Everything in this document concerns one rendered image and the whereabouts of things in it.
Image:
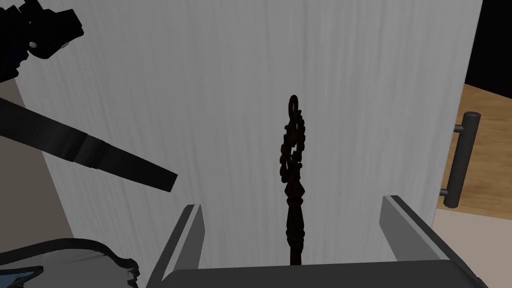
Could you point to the white cupboard door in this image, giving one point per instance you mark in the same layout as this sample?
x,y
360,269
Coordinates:
x,y
224,100

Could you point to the wooden cupboard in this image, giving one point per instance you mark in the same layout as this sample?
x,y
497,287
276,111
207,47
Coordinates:
x,y
492,160

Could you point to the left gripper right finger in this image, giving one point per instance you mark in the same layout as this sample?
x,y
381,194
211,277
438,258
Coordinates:
x,y
408,236

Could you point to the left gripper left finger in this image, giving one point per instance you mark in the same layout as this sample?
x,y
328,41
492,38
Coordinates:
x,y
184,240

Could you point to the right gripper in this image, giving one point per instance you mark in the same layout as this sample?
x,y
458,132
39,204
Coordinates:
x,y
24,28

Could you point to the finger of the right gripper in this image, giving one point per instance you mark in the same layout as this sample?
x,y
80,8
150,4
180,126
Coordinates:
x,y
80,146

